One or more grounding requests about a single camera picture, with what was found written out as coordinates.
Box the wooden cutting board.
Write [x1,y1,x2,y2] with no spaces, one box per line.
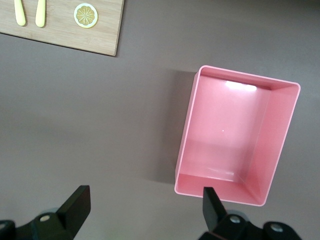
[0,0,125,57]

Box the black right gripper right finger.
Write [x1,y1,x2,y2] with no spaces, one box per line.
[198,186,300,240]

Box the pink plastic bin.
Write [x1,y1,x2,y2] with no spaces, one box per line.
[174,65,302,207]

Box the lemon slice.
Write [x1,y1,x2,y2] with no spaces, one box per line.
[73,2,99,29]

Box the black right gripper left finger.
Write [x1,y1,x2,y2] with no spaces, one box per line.
[0,185,91,240]

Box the yellow plastic fork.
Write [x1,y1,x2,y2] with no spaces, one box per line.
[35,0,47,28]

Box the yellow plastic knife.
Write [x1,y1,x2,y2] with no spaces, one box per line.
[14,0,27,27]

